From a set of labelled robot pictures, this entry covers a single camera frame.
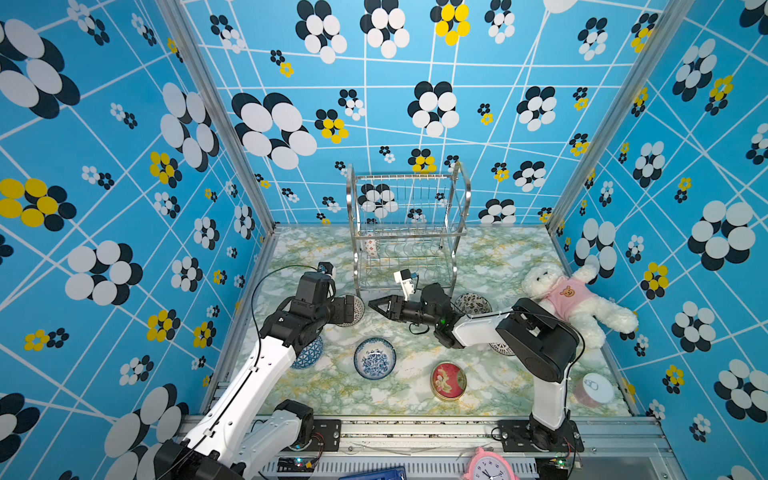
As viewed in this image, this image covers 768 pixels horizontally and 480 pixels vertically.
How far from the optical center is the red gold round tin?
2.58 ft

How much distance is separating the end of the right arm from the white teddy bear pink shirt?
37 cm

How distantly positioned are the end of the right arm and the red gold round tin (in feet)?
0.45

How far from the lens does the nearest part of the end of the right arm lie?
0.71m

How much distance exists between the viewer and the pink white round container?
2.52 feet

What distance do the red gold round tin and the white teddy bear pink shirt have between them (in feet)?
1.14
